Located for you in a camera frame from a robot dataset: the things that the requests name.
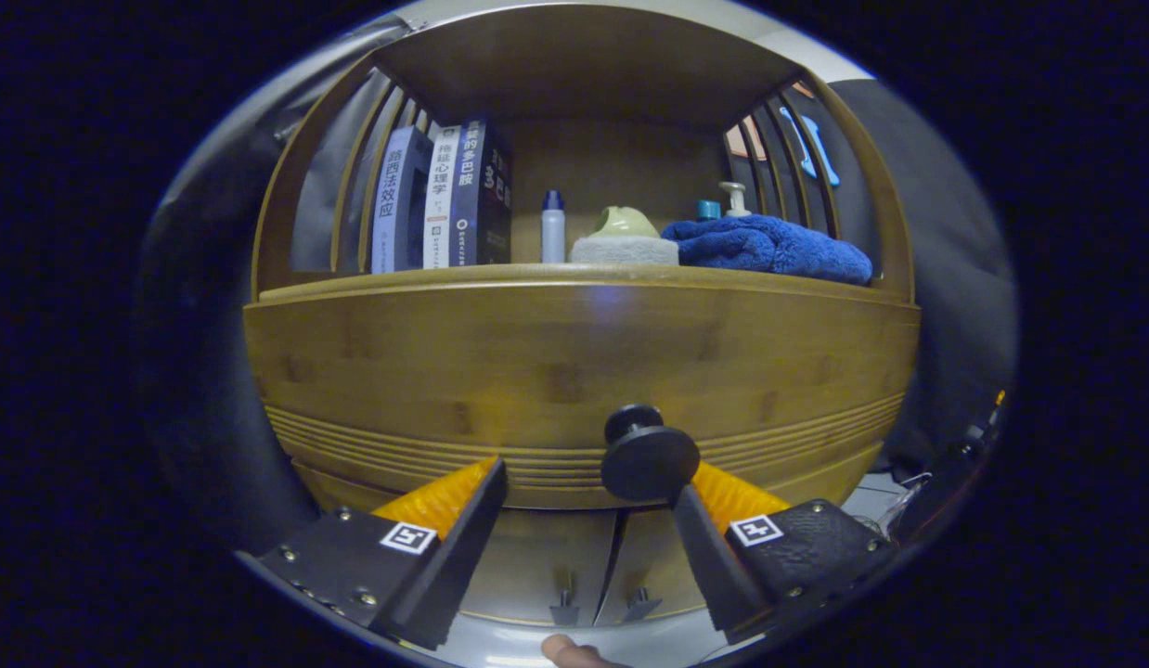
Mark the dark navy book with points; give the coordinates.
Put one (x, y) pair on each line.
(482, 195)

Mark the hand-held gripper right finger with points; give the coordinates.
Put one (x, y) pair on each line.
(714, 566)

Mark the white spine book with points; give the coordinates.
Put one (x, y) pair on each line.
(440, 199)

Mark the pale blue grey book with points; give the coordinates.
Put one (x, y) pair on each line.
(393, 204)

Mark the white bottle with blue cap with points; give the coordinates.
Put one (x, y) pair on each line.
(553, 232)

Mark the wooden countertop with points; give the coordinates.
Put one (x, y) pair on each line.
(500, 271)

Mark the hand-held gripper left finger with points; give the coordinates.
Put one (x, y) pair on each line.
(454, 566)

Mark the teal bottle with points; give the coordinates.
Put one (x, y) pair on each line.
(708, 211)

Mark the folded blue towel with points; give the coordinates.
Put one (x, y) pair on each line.
(769, 246)

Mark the wooden cabinet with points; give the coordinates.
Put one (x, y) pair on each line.
(584, 56)

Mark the pale grey round disc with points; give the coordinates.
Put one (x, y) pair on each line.
(624, 250)

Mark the white pump bottle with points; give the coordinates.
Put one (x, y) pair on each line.
(734, 199)

